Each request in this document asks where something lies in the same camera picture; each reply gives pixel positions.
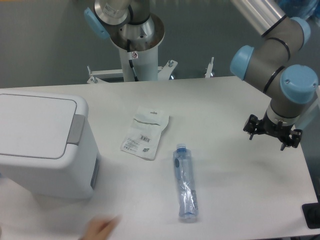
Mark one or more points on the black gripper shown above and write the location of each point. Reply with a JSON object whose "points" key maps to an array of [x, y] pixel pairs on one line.
{"points": [[289, 138]]}

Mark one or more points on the white trash can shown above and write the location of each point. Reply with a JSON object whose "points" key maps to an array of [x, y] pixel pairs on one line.
{"points": [[46, 143]]}

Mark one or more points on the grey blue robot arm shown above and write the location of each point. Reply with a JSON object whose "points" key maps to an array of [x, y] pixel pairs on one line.
{"points": [[137, 33]]}

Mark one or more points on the blurred person hand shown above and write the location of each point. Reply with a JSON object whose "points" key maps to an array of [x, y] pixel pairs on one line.
{"points": [[100, 228]]}

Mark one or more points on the black device at table edge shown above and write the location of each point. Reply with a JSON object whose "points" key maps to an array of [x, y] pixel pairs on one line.
{"points": [[311, 212]]}

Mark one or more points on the clear plastic water bottle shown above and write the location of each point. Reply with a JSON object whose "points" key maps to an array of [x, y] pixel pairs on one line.
{"points": [[186, 188]]}

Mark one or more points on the blue plastic bag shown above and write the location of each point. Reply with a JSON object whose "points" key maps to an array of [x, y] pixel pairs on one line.
{"points": [[298, 8]]}

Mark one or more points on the white plastic package bag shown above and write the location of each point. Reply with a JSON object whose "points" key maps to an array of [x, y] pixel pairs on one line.
{"points": [[143, 136]]}

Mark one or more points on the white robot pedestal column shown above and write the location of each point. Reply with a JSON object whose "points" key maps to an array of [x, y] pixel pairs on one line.
{"points": [[139, 65]]}

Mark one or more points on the white pedestal base frame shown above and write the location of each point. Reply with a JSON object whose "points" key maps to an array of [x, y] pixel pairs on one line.
{"points": [[115, 75]]}

